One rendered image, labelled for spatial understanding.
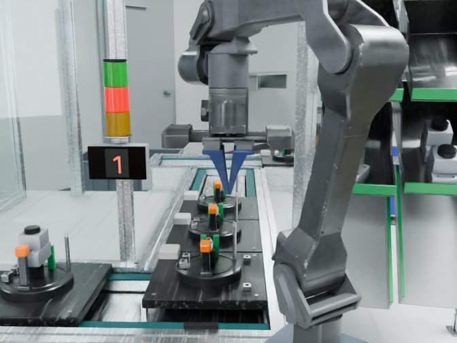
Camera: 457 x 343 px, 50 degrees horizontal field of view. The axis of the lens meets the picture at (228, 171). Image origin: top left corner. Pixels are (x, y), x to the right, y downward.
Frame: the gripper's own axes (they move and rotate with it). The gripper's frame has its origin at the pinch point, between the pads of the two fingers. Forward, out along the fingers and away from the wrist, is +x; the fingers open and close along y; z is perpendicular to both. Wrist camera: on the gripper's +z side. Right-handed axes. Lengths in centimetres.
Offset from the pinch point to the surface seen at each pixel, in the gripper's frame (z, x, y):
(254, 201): 83, 28, -6
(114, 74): 29.1, -13.2, 23.7
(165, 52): 550, -26, 94
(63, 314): 8.7, 28.4, 29.8
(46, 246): 20.7, 20.1, 36.9
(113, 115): 29.1, -5.0, 24.3
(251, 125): 704, 84, -14
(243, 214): 68, 28, -2
